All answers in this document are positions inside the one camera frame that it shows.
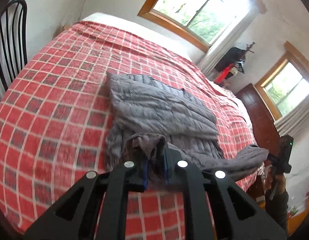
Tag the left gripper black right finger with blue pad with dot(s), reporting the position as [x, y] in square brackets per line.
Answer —
[214, 206]

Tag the grey quilted down jacket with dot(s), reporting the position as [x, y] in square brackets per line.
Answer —
[149, 114]

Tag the grey striped curtain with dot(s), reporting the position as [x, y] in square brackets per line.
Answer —
[293, 122]

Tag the wooden shelf cabinet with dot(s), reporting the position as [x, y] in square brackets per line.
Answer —
[300, 220]

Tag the black metal chair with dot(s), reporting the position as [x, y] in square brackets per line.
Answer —
[13, 48]

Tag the small wooden framed window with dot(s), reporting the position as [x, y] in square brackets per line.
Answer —
[286, 84]

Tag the dark grey sleeve forearm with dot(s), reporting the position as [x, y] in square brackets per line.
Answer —
[277, 208]

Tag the red plaid bed blanket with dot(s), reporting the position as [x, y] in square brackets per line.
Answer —
[56, 115]

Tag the dark wooden headboard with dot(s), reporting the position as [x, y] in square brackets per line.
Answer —
[264, 130]

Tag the white window curtain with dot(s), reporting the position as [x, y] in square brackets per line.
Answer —
[227, 40]

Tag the large wooden framed window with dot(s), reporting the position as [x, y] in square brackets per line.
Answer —
[200, 22]

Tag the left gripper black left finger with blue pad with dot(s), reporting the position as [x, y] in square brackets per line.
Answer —
[95, 207]

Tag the coat rack with clothes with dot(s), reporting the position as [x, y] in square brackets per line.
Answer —
[232, 63]

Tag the white mattress sheet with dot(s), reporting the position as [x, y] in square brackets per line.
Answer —
[139, 30]

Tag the person's right hand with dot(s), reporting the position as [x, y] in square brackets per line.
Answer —
[273, 179]

